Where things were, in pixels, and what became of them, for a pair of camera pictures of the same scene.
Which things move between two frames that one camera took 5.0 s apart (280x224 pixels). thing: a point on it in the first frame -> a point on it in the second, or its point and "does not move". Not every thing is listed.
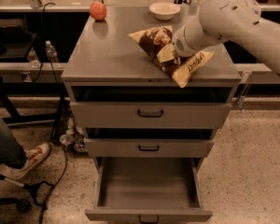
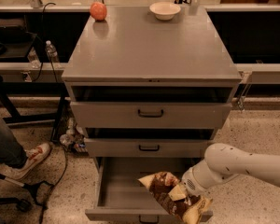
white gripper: x=181 y=46 -> x=189 y=180
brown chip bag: x=157 y=39 -> x=186 y=210
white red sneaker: x=35 y=158 does not move
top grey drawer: x=147 y=115 does not move
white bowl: x=164 y=10 does not move
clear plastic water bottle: x=50 y=51 does not move
